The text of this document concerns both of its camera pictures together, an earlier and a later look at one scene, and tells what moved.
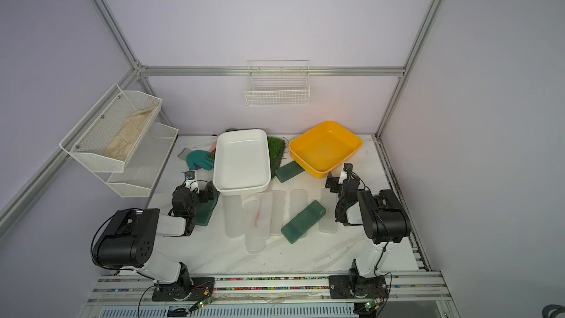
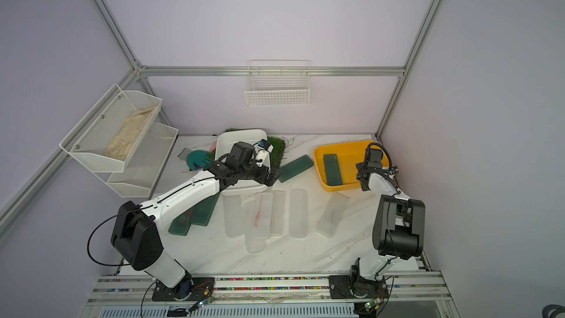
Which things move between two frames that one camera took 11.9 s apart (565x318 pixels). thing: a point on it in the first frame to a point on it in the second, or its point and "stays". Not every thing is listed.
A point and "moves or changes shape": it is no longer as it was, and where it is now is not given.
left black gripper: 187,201 to 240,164
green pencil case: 301,223 to 333,170
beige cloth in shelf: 119,147 stays
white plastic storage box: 242,163 stays
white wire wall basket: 277,83 stays
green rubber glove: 202,159 stays
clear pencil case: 234,216 stays
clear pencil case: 299,202 stays
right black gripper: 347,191 to 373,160
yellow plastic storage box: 321,149 moves or changes shape
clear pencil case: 276,212 stays
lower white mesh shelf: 146,164 stays
